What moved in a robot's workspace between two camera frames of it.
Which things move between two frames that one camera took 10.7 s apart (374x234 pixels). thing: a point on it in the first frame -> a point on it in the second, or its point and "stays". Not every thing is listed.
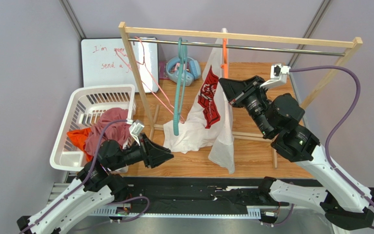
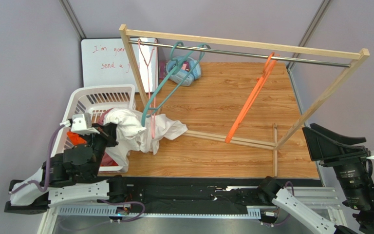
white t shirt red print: x=209 y=123 -> x=132 y=135
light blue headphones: x=195 y=72 stays
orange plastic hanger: x=224 y=66 -> x=253 y=98
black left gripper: x=153 y=153 -> x=108 y=133
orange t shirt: x=77 y=137 stays
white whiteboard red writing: x=104 y=62 stays
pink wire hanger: x=171 y=105 -> x=140 y=41
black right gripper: x=242 y=94 -> x=343 y=156
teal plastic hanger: x=181 y=75 -> x=202 y=47
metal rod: x=251 y=47 -> x=205 y=49
